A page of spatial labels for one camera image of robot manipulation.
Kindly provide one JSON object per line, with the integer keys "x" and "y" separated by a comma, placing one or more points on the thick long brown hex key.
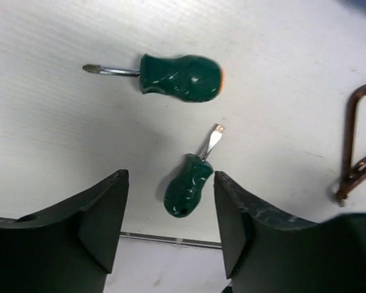
{"x": 350, "y": 118}

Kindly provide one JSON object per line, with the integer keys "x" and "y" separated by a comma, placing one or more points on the thin long brown hex key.
{"x": 351, "y": 176}

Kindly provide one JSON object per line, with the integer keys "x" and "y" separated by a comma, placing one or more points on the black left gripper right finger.
{"x": 237, "y": 212}

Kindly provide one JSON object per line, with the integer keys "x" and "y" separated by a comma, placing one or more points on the green Phillips stubby screwdriver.
{"x": 189, "y": 78}

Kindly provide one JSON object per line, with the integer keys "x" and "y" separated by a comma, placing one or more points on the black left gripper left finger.
{"x": 97, "y": 214}

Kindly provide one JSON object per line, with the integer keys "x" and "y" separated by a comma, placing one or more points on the green flathead stubby screwdriver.
{"x": 184, "y": 192}

